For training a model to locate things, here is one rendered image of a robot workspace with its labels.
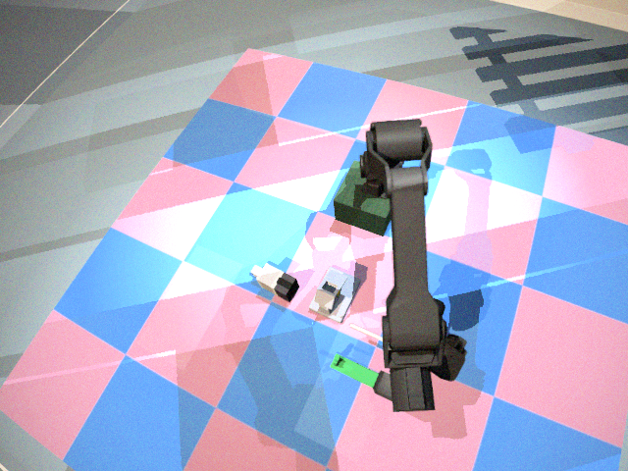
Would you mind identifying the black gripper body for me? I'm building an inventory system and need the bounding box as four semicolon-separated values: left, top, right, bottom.
373;298;445;401

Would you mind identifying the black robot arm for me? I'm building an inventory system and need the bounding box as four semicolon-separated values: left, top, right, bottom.
360;119;467;412

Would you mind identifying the long pin with red cap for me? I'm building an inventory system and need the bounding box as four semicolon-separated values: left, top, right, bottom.
350;323;383;341

